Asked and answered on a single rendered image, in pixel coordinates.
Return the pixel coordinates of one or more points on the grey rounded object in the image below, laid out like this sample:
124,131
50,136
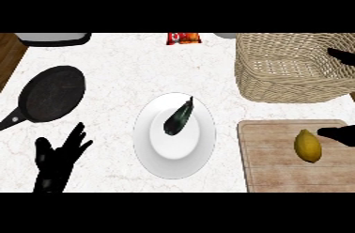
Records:
225,34

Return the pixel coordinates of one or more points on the wooden cutting board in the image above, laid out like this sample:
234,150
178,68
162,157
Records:
281,167

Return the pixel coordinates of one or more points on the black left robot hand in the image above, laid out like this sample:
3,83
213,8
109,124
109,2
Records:
62,155

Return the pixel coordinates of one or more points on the grey black-rimmed appliance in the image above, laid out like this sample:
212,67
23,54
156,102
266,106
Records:
53,38

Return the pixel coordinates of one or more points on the white plate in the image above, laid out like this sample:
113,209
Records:
174,149

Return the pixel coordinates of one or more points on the dark green zucchini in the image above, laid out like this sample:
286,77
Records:
178,117

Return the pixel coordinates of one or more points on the yellow lemon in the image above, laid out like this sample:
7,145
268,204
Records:
308,146

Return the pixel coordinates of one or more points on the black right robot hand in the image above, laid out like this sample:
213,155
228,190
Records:
343,135

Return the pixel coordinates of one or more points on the red orange snack packet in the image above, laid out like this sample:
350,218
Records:
182,38

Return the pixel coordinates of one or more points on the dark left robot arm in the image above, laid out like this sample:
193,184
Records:
50,182

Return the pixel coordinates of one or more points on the black frying pan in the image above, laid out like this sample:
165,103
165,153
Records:
51,93

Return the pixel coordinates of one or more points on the wicker basket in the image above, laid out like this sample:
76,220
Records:
286,83

